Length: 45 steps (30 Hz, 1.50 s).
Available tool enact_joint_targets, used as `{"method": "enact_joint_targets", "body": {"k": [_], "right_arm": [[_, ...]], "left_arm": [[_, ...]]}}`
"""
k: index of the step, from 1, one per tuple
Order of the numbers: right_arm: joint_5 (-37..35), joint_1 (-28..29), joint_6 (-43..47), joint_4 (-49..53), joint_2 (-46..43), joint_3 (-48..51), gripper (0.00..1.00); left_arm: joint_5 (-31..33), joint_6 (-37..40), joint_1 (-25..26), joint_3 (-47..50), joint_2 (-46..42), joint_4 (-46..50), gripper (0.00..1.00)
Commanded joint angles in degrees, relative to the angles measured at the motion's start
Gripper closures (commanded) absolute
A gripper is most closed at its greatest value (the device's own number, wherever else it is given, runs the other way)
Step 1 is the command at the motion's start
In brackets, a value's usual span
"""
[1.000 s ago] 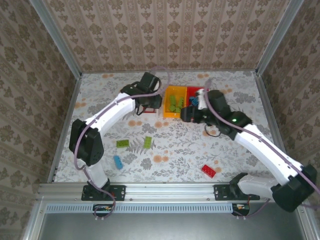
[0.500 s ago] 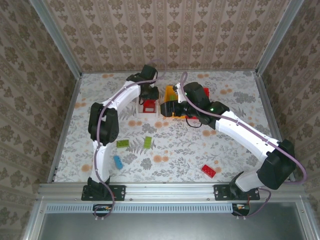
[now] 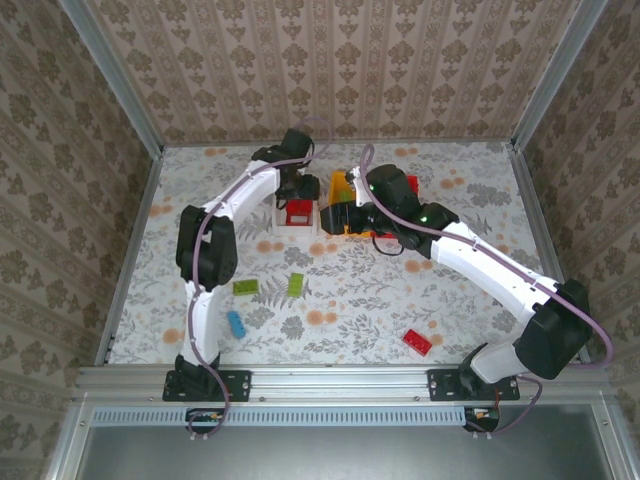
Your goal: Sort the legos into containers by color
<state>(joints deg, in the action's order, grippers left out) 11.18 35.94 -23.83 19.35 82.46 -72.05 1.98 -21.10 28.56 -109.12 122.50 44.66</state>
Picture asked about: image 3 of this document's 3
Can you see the red square lego frame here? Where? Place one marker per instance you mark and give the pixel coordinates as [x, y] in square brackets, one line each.
[289, 215]

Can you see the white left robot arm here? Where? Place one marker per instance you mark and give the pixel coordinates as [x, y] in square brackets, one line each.
[245, 192]

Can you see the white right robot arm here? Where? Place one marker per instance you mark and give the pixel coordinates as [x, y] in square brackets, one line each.
[490, 275]

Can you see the yellow plastic container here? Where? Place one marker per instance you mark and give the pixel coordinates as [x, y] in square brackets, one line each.
[340, 180]

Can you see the white plastic container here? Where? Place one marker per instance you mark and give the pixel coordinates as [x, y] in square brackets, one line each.
[295, 230]

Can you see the blue lego brick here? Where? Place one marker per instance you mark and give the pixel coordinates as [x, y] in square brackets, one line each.
[236, 325]

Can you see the red lego brick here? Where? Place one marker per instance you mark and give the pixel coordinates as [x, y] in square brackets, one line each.
[417, 342]

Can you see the grey metal sheet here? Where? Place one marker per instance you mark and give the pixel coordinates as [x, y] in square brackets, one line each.
[325, 455]

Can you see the aluminium table side rail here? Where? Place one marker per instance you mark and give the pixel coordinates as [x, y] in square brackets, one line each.
[530, 200]
[129, 250]

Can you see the aluminium mounting rail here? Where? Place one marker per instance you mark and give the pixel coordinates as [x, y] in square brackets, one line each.
[340, 382]

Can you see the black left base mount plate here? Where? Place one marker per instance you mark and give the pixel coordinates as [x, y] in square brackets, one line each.
[240, 385]

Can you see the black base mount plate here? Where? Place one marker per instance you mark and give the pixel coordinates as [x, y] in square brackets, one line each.
[240, 385]
[442, 385]

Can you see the aluminium frame post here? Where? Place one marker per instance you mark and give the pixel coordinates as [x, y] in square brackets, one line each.
[556, 75]
[119, 85]

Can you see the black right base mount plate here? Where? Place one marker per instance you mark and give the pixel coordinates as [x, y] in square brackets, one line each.
[442, 385]

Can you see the aluminium cabinet frame bar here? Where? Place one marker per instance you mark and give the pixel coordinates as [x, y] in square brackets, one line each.
[67, 440]
[617, 440]

